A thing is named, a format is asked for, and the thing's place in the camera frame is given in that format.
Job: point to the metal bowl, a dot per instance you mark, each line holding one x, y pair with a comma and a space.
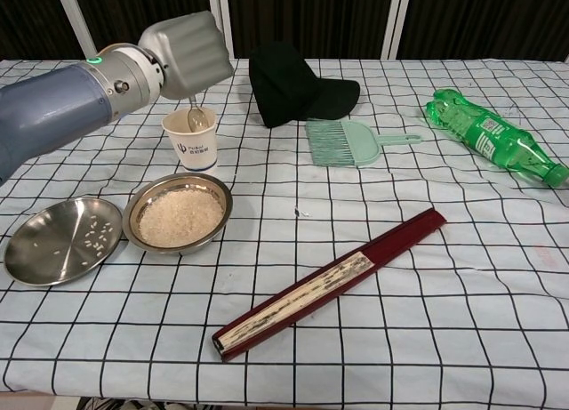
225, 205

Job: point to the metal spoon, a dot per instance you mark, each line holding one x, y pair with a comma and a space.
195, 118

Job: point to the white black-checked tablecloth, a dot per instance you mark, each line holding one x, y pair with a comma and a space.
400, 316

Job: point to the green plastic bottle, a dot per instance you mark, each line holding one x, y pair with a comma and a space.
489, 134

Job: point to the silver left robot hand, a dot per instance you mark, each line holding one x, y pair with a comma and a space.
191, 54

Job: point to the mint green hand brush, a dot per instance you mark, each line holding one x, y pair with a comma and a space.
360, 147

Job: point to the white rice heap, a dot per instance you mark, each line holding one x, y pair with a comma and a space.
178, 221

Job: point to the shallow metal plate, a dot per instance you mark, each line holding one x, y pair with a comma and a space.
49, 245

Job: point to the white paper cup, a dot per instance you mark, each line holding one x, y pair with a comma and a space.
195, 152

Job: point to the white frame post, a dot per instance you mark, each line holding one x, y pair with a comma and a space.
80, 23
224, 5
398, 18

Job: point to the black baseball cap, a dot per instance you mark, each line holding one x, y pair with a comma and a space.
289, 90

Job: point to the folded dark red fan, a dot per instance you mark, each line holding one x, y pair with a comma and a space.
329, 281

